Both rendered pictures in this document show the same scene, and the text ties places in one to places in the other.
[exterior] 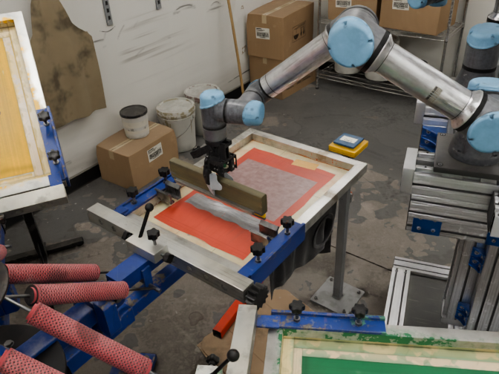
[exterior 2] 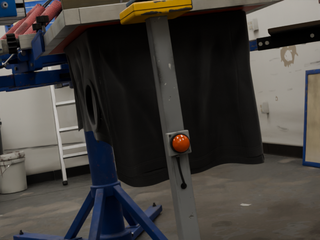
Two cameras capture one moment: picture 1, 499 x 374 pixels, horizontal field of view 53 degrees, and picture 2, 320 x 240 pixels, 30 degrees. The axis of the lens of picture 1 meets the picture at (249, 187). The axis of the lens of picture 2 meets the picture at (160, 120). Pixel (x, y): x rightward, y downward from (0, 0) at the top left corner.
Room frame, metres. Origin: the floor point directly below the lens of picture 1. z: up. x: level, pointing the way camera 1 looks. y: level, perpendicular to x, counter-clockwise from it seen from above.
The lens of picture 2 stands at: (2.66, -1.53, 0.77)
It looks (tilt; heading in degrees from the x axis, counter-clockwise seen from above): 3 degrees down; 125
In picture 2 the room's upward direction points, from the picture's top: 9 degrees counter-clockwise
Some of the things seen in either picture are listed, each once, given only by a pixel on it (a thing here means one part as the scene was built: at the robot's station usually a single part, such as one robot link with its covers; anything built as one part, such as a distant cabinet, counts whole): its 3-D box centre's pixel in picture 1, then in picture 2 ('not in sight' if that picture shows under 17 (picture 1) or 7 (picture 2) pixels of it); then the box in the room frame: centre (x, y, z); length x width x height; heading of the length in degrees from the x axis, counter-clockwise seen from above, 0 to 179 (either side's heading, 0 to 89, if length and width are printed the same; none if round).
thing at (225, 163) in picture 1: (219, 154); not in sight; (1.41, 0.09, 1.23); 0.09 x 0.08 x 0.12; 51
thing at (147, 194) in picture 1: (151, 198); not in sight; (1.56, 0.37, 0.98); 0.30 x 0.05 x 0.07; 141
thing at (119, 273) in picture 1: (135, 267); not in sight; (1.13, 0.35, 1.02); 0.17 x 0.06 x 0.05; 141
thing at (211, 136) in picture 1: (215, 131); not in sight; (1.42, 0.10, 1.31); 0.08 x 0.08 x 0.05
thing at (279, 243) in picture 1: (273, 253); (43, 45); (1.21, -0.06, 0.98); 0.30 x 0.05 x 0.07; 141
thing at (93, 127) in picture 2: (298, 238); (95, 93); (1.50, -0.18, 0.79); 0.46 x 0.09 x 0.33; 141
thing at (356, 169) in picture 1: (249, 191); (140, 26); (1.57, 0.00, 0.97); 0.79 x 0.58 x 0.04; 141
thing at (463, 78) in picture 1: (477, 76); not in sight; (1.75, -0.86, 1.31); 0.15 x 0.15 x 0.10
